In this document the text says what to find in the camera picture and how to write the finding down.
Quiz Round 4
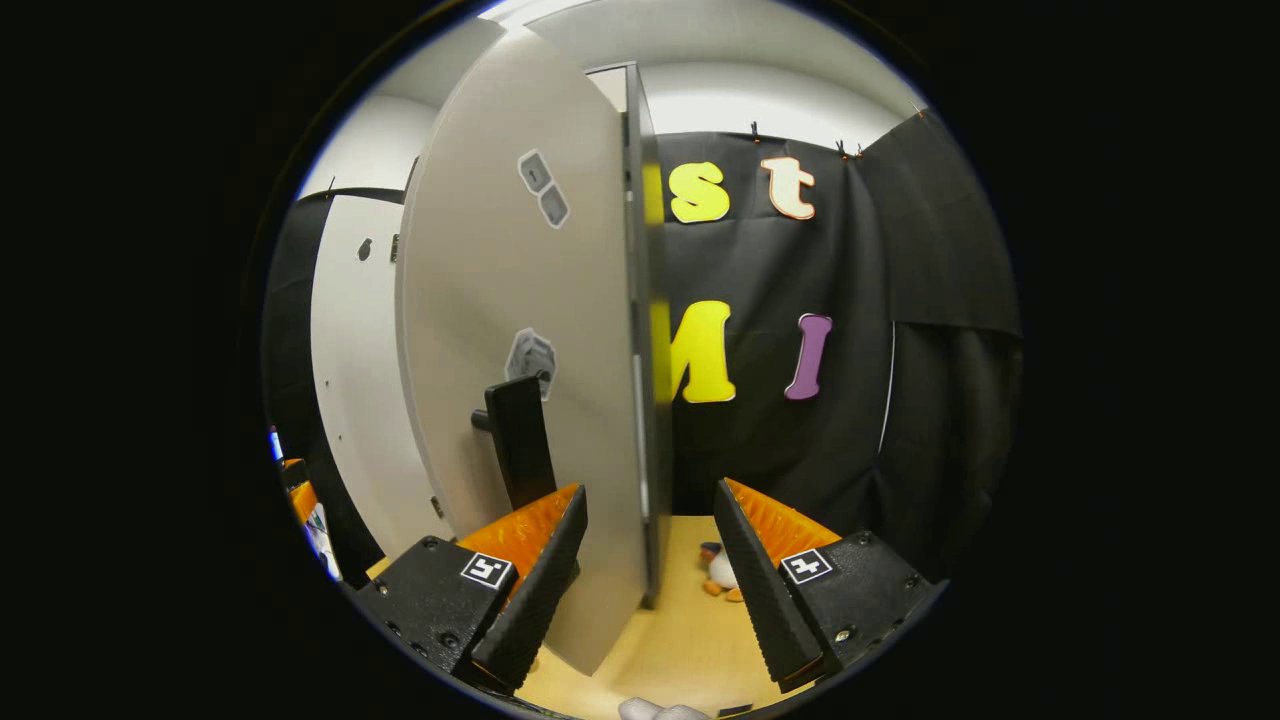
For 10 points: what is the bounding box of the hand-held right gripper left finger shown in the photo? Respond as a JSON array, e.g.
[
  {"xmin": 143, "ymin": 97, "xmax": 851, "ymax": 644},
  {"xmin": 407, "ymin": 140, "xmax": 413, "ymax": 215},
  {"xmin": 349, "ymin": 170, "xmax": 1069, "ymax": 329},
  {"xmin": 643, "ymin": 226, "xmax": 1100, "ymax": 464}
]
[{"xmin": 350, "ymin": 484, "xmax": 589, "ymax": 693}]

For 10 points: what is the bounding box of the grey cabinet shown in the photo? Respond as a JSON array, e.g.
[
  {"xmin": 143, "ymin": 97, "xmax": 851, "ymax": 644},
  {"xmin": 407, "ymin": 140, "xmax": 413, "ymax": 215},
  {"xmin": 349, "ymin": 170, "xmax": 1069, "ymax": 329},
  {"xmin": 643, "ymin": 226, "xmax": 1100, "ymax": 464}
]
[{"xmin": 585, "ymin": 62, "xmax": 676, "ymax": 609}]

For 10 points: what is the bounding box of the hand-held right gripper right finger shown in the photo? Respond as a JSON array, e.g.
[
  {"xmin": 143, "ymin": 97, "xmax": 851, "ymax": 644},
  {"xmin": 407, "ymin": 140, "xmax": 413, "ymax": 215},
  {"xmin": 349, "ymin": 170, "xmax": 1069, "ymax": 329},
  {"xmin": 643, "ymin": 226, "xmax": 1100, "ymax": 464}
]
[{"xmin": 712, "ymin": 478, "xmax": 951, "ymax": 696}]

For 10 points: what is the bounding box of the black door handle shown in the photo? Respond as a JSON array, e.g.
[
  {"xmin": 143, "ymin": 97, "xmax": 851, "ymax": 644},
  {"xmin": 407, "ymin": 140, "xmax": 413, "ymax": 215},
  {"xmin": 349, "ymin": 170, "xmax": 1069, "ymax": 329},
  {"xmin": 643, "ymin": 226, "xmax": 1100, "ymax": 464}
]
[{"xmin": 470, "ymin": 372, "xmax": 558, "ymax": 511}]

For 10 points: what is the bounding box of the penguin plush toy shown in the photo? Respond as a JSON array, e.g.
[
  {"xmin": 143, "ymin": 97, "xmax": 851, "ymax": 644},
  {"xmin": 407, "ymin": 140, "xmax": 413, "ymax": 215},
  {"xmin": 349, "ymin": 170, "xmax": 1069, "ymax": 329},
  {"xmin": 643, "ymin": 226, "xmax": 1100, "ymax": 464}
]
[{"xmin": 698, "ymin": 541, "xmax": 746, "ymax": 603}]

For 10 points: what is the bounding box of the large ceiling light panel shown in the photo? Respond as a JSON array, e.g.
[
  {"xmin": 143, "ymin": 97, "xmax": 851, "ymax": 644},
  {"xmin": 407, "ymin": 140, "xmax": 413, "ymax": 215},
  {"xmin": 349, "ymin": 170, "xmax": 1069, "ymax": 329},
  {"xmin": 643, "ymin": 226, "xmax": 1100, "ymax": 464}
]
[{"xmin": 478, "ymin": 0, "xmax": 611, "ymax": 29}]

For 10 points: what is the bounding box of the grey cabinet door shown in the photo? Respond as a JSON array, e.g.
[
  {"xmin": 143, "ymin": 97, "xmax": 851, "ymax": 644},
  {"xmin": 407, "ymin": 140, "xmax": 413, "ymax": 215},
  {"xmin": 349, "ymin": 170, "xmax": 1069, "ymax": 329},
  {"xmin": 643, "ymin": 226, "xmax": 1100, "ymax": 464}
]
[
  {"xmin": 310, "ymin": 195, "xmax": 451, "ymax": 559},
  {"xmin": 395, "ymin": 28, "xmax": 651, "ymax": 676}
]

